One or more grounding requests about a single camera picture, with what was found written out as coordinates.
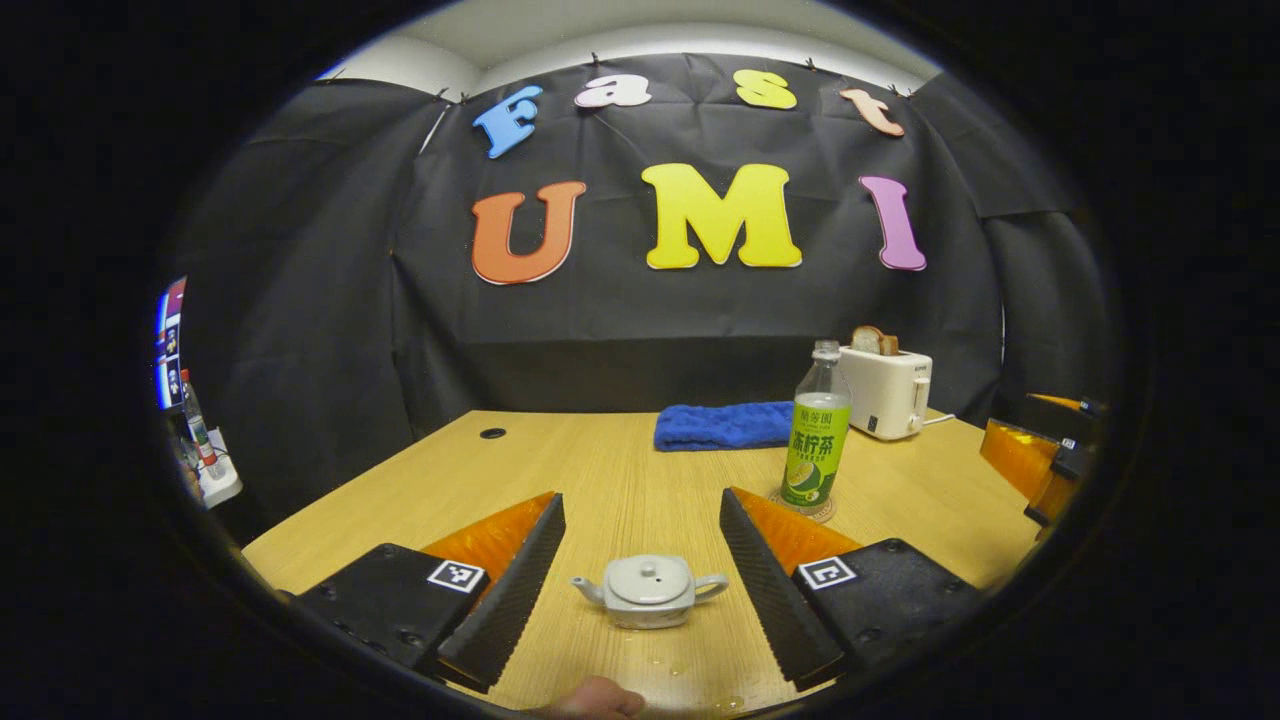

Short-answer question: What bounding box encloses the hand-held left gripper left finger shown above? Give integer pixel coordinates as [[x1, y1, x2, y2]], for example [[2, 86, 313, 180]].
[[290, 490, 567, 696]]

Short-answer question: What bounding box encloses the black backdrop cloth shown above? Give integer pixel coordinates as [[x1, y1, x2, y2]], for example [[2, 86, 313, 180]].
[[170, 52, 1116, 541]]

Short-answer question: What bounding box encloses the white toaster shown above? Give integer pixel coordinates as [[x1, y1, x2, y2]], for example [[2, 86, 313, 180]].
[[838, 345, 934, 441]]

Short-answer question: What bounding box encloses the white ceramic teacup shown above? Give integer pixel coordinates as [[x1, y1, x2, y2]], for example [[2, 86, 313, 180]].
[[572, 555, 731, 631]]

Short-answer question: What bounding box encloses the red-capped clear bottle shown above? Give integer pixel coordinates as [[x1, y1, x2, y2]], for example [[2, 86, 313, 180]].
[[180, 368, 217, 481]]

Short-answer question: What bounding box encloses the clear green-label water bottle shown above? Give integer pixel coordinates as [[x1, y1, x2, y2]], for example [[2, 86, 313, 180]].
[[780, 340, 854, 511]]

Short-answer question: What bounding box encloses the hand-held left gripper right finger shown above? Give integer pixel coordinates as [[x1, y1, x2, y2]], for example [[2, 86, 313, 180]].
[[718, 487, 986, 691]]

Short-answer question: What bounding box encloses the wall poster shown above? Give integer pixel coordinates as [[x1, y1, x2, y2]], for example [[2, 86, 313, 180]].
[[155, 278, 188, 411]]

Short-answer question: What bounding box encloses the round wooden coaster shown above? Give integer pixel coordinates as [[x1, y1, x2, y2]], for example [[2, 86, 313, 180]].
[[768, 487, 837, 524]]

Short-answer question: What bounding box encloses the white power strip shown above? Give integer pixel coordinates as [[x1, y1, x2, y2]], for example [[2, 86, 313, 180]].
[[195, 430, 244, 509]]

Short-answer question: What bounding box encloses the blue towel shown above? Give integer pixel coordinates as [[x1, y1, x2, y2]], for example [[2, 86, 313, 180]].
[[654, 401, 796, 453]]

